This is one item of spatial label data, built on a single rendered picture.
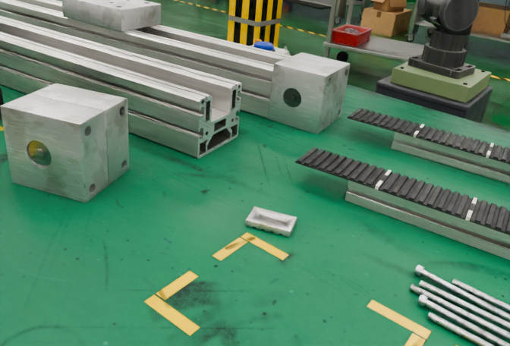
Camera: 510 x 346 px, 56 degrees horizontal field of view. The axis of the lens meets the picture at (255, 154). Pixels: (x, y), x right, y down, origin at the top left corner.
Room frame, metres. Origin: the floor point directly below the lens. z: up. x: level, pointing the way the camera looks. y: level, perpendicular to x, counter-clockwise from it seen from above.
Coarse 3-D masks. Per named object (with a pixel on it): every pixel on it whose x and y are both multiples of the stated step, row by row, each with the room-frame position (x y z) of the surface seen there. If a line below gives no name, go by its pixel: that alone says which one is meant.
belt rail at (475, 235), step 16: (352, 192) 0.51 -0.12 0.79; (368, 192) 0.49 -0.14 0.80; (368, 208) 0.49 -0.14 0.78; (384, 208) 0.48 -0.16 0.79; (400, 208) 0.48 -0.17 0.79; (416, 208) 0.46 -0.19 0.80; (416, 224) 0.46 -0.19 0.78; (432, 224) 0.45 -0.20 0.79; (448, 224) 0.45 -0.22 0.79; (464, 224) 0.44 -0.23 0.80; (464, 240) 0.44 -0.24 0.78; (480, 240) 0.43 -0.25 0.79; (496, 240) 0.43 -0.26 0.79
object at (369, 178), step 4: (368, 168) 0.53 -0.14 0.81; (372, 168) 0.53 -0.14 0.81; (376, 168) 0.53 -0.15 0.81; (380, 168) 0.53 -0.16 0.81; (364, 172) 0.52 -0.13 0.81; (368, 172) 0.52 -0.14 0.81; (372, 172) 0.52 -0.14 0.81; (376, 172) 0.52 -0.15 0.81; (380, 172) 0.52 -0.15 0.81; (360, 176) 0.51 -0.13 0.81; (364, 176) 0.51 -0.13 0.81; (368, 176) 0.51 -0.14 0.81; (372, 176) 0.51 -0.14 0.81; (376, 176) 0.51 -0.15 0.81; (380, 176) 0.51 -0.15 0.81; (360, 180) 0.50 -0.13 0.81; (364, 180) 0.50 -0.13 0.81; (368, 180) 0.50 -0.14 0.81; (372, 180) 0.50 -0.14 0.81; (376, 180) 0.50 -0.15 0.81; (364, 184) 0.49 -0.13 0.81; (368, 184) 0.49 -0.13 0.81; (372, 184) 0.49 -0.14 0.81
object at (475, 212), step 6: (474, 198) 0.48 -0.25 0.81; (468, 204) 0.47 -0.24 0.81; (474, 204) 0.46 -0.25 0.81; (480, 204) 0.47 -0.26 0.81; (486, 204) 0.47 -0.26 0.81; (468, 210) 0.45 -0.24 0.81; (474, 210) 0.46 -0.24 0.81; (480, 210) 0.45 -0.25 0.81; (486, 210) 0.46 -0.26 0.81; (468, 216) 0.44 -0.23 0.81; (474, 216) 0.44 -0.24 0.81; (480, 216) 0.44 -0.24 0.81; (474, 222) 0.43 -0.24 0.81; (480, 222) 0.43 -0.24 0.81
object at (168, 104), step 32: (0, 32) 0.81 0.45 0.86; (32, 32) 0.84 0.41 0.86; (0, 64) 0.79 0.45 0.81; (32, 64) 0.73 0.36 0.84; (64, 64) 0.70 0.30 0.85; (96, 64) 0.68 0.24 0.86; (128, 64) 0.73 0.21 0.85; (160, 64) 0.71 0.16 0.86; (128, 96) 0.63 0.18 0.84; (160, 96) 0.61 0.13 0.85; (192, 96) 0.58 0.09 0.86; (224, 96) 0.64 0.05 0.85; (128, 128) 0.63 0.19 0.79; (160, 128) 0.60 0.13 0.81; (192, 128) 0.58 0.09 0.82; (224, 128) 0.63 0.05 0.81
